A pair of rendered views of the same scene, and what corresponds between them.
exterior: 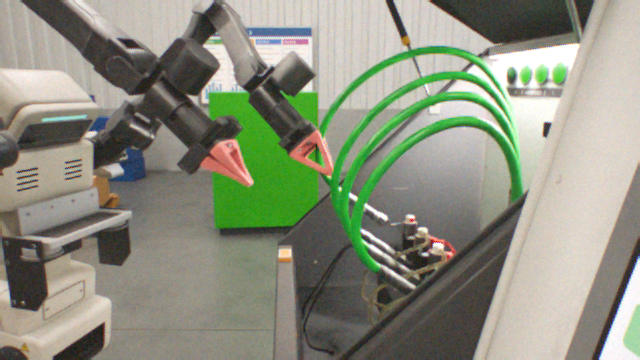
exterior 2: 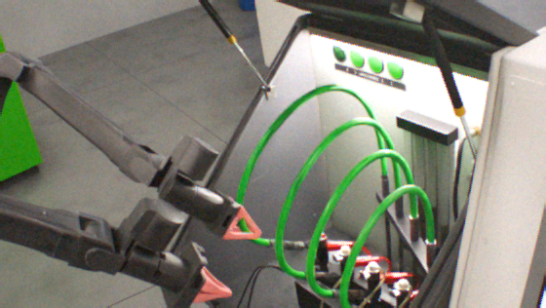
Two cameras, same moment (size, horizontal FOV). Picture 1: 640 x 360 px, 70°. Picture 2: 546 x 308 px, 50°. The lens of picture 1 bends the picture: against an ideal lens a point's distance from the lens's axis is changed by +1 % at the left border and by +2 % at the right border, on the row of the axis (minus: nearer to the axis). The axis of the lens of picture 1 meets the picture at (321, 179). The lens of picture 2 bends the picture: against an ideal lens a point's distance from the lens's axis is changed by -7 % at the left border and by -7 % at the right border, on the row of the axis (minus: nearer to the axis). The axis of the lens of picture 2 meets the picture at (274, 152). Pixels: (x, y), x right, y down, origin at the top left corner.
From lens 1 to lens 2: 0.65 m
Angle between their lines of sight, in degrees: 31
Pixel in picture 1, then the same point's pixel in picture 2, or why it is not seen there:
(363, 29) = not seen: outside the picture
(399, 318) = not seen: outside the picture
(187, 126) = (173, 277)
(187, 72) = (166, 237)
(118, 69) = (98, 258)
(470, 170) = (311, 134)
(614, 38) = (504, 163)
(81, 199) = not seen: outside the picture
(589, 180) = (506, 247)
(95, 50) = (67, 250)
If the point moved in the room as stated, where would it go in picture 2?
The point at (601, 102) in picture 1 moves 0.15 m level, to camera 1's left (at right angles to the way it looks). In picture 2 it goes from (504, 202) to (437, 246)
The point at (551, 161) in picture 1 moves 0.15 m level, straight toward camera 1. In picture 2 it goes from (473, 224) to (510, 282)
